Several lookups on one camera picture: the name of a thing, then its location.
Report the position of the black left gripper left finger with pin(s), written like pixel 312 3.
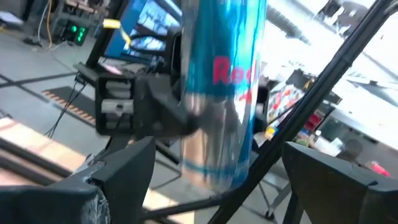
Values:
pixel 124 186

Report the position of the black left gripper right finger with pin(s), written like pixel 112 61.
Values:
pixel 335 193

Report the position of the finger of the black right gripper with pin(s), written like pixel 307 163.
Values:
pixel 262 105
pixel 158 109

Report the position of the silver blue slim energy can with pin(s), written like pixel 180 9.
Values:
pixel 217 46

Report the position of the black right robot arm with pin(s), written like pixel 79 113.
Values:
pixel 175 62

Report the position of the black orange striped mat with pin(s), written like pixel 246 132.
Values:
pixel 71 102

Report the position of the black desk bar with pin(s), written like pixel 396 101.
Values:
pixel 102 40

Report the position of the grey monitor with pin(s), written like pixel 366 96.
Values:
pixel 146 28

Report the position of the black box green lights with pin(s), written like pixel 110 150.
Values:
pixel 76 32

